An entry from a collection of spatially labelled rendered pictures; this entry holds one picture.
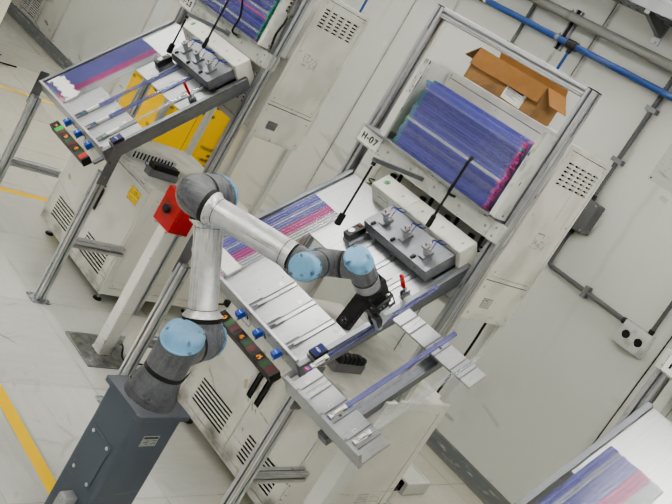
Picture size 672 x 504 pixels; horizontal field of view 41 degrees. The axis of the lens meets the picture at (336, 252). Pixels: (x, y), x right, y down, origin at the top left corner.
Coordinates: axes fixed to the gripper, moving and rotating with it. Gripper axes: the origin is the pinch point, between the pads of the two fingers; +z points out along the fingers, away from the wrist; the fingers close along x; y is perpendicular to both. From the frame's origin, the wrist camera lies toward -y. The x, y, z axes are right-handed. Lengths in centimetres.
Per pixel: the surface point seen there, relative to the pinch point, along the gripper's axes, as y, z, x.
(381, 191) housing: 46, 28, 57
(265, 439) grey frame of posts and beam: -43, 32, 12
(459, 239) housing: 49, 26, 19
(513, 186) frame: 68, 8, 11
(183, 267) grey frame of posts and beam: -26, 26, 84
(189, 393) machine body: -52, 79, 75
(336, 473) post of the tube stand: -34.0, 30.4, -13.3
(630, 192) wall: 166, 129, 39
